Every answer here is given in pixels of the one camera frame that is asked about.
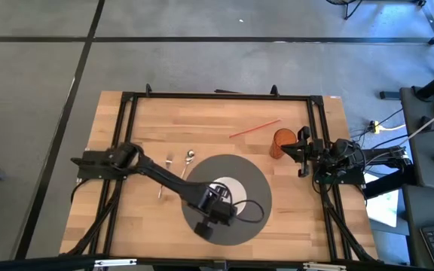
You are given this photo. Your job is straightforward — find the black chair base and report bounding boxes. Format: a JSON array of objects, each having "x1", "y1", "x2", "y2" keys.
[{"x1": 325, "y1": 0, "x2": 427, "y2": 20}]

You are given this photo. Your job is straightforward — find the silver metal spoon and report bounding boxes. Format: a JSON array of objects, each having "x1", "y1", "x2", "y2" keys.
[{"x1": 180, "y1": 149, "x2": 196, "y2": 181}]

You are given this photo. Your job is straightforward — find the white cable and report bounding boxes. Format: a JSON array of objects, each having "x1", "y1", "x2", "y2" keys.
[{"x1": 408, "y1": 101, "x2": 434, "y2": 141}]

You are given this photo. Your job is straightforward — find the grey desk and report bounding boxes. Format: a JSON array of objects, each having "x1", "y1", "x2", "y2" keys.
[{"x1": 399, "y1": 85, "x2": 434, "y2": 271}]

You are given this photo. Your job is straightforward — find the black aluminium table frame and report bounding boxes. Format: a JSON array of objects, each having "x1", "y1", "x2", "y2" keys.
[{"x1": 60, "y1": 83, "x2": 378, "y2": 264}]

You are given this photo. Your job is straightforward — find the silver metal fork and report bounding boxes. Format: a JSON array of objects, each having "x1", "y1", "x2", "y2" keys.
[{"x1": 157, "y1": 152, "x2": 175, "y2": 199}]

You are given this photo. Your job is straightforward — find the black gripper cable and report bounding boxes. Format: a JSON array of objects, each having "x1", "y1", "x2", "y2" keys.
[{"x1": 233, "y1": 199, "x2": 266, "y2": 224}]

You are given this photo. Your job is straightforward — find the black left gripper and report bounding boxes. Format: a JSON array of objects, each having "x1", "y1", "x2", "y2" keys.
[{"x1": 193, "y1": 182, "x2": 240, "y2": 242}]

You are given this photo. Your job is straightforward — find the black overhead rig beam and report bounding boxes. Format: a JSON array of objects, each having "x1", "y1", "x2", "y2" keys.
[{"x1": 0, "y1": 254, "x2": 434, "y2": 271}]

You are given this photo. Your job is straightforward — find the orange faceted plastic cup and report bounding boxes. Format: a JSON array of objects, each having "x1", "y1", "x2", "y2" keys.
[{"x1": 268, "y1": 128, "x2": 298, "y2": 160}]

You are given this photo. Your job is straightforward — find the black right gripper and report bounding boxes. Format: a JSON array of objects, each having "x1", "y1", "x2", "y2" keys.
[{"x1": 280, "y1": 126, "x2": 328, "y2": 178}]

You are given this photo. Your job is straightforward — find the red plastic straw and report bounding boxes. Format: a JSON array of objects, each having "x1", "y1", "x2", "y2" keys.
[{"x1": 228, "y1": 118, "x2": 283, "y2": 139}]

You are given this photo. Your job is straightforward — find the round grey woven placemat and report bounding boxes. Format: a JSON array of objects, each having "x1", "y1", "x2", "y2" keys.
[{"x1": 181, "y1": 154, "x2": 274, "y2": 247}]

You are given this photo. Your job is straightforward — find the white bowl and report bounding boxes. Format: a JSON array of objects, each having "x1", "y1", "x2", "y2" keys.
[{"x1": 212, "y1": 176, "x2": 249, "y2": 217}]

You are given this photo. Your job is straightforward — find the white paper sheet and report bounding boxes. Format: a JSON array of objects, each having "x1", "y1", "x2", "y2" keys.
[{"x1": 365, "y1": 172, "x2": 399, "y2": 229}]

